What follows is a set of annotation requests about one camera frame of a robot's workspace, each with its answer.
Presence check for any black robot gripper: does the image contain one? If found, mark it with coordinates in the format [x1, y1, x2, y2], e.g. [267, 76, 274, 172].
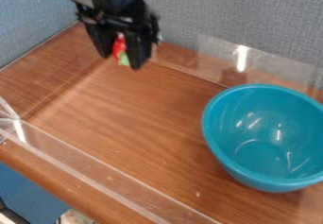
[72, 0, 161, 70]

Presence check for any red toy strawberry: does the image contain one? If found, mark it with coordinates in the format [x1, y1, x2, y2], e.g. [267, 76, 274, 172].
[112, 33, 129, 67]

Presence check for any blue plastic bowl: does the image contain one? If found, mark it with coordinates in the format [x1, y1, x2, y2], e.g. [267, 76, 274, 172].
[200, 84, 323, 193]

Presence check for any clear acrylic back barrier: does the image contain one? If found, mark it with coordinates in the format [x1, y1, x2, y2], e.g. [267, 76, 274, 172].
[151, 35, 323, 103]

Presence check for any clear acrylic barrier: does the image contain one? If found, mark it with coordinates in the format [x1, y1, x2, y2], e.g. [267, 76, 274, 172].
[151, 35, 323, 103]
[0, 97, 219, 224]

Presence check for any clear acrylic front barrier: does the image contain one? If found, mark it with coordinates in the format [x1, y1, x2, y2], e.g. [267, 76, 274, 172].
[0, 97, 219, 224]

